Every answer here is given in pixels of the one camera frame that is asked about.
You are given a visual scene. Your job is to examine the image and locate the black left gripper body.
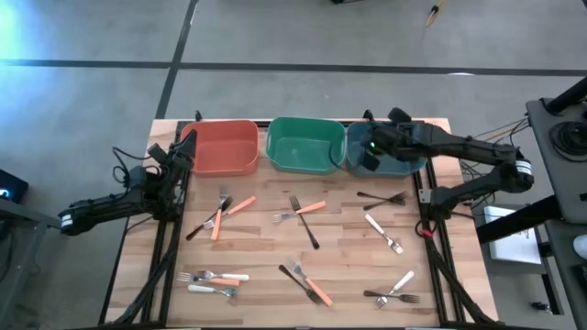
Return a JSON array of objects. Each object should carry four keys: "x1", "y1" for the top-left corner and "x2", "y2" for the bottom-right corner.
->
[{"x1": 164, "y1": 140, "x2": 194, "y2": 179}]

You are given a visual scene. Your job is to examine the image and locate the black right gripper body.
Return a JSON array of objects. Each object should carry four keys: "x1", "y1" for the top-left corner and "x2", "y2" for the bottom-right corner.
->
[{"x1": 366, "y1": 119, "x2": 416, "y2": 161}]

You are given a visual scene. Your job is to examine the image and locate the black metal fork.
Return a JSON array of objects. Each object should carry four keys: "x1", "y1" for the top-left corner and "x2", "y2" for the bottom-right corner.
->
[
  {"x1": 185, "y1": 196, "x2": 234, "y2": 242},
  {"x1": 356, "y1": 191, "x2": 407, "y2": 206},
  {"x1": 362, "y1": 289, "x2": 421, "y2": 304},
  {"x1": 277, "y1": 263, "x2": 324, "y2": 305},
  {"x1": 362, "y1": 190, "x2": 409, "y2": 212},
  {"x1": 288, "y1": 194, "x2": 321, "y2": 251}
]

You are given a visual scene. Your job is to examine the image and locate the white-handled fork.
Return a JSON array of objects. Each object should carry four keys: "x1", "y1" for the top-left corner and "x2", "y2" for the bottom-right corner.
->
[
  {"x1": 363, "y1": 213, "x2": 405, "y2": 256},
  {"x1": 374, "y1": 269, "x2": 416, "y2": 309},
  {"x1": 186, "y1": 283, "x2": 240, "y2": 299},
  {"x1": 195, "y1": 269, "x2": 251, "y2": 282}
]

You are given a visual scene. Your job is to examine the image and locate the orange-handled fork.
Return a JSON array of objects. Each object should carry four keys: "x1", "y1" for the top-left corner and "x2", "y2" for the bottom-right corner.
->
[
  {"x1": 202, "y1": 195, "x2": 258, "y2": 231},
  {"x1": 176, "y1": 271, "x2": 241, "y2": 288},
  {"x1": 271, "y1": 200, "x2": 327, "y2": 226},
  {"x1": 286, "y1": 257, "x2": 335, "y2": 308},
  {"x1": 210, "y1": 185, "x2": 229, "y2": 242}
]

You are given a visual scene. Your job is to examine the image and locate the blue-grey plastic bin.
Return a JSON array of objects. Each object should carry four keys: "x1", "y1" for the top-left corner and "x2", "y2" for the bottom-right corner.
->
[{"x1": 344, "y1": 119, "x2": 428, "y2": 179}]

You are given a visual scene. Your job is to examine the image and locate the orange plastic bin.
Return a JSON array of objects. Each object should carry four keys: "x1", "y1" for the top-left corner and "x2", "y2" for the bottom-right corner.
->
[{"x1": 180, "y1": 118, "x2": 260, "y2": 179}]

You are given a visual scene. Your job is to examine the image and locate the green plastic bin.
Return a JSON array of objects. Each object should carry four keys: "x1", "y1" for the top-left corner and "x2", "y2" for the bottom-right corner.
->
[{"x1": 265, "y1": 115, "x2": 348, "y2": 177}]

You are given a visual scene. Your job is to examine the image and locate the yellow stick object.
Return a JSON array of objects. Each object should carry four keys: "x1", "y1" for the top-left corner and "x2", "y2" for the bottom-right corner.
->
[{"x1": 425, "y1": 0, "x2": 449, "y2": 28}]

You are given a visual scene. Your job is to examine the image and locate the grey desk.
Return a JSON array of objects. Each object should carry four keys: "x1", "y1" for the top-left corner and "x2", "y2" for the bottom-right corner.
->
[{"x1": 525, "y1": 97, "x2": 587, "y2": 225}]

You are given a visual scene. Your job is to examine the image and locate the black slanted beam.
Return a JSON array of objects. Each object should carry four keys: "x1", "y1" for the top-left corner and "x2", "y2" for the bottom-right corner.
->
[{"x1": 475, "y1": 194, "x2": 566, "y2": 245}]

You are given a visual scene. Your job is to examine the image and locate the grey metal table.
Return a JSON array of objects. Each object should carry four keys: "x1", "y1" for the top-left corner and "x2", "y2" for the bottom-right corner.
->
[{"x1": 0, "y1": 196, "x2": 75, "y2": 329}]

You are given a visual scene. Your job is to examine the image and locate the white box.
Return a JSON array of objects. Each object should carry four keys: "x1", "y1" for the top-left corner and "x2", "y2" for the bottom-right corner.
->
[{"x1": 483, "y1": 204, "x2": 543, "y2": 266}]

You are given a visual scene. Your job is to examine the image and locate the black device with blue light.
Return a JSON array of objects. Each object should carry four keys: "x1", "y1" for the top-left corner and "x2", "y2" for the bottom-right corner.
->
[{"x1": 0, "y1": 168, "x2": 29, "y2": 205}]

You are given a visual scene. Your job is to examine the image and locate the black pole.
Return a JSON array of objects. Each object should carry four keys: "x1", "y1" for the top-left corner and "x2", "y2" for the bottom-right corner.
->
[{"x1": 545, "y1": 75, "x2": 587, "y2": 116}]

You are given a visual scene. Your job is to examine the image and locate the white round object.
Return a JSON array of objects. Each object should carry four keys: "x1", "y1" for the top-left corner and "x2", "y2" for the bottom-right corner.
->
[{"x1": 572, "y1": 233, "x2": 587, "y2": 261}]

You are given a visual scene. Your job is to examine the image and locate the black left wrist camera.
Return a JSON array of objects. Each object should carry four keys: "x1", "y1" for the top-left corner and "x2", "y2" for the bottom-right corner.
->
[{"x1": 147, "y1": 143, "x2": 167, "y2": 165}]

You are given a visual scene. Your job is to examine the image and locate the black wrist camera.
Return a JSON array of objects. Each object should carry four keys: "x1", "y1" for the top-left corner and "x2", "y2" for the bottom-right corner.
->
[
  {"x1": 388, "y1": 106, "x2": 413, "y2": 124},
  {"x1": 147, "y1": 143, "x2": 167, "y2": 165}
]

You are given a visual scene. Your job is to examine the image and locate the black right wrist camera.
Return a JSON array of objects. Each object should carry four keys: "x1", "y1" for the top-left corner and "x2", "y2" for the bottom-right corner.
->
[{"x1": 388, "y1": 106, "x2": 413, "y2": 124}]

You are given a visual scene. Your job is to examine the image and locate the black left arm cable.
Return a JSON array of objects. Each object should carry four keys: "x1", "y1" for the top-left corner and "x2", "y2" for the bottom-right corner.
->
[{"x1": 111, "y1": 145, "x2": 155, "y2": 190}]

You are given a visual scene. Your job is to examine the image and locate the loose cable bundle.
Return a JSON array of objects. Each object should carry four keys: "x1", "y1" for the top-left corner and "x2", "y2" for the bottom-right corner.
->
[{"x1": 458, "y1": 116, "x2": 531, "y2": 193}]

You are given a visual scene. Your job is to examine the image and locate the black aluminium rig frame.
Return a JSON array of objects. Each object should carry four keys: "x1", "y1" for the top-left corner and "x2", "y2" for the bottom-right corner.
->
[{"x1": 97, "y1": 109, "x2": 501, "y2": 329}]

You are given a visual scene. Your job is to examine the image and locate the black coiled cable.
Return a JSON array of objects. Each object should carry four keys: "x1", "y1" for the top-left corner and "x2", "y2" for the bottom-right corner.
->
[{"x1": 548, "y1": 119, "x2": 587, "y2": 162}]

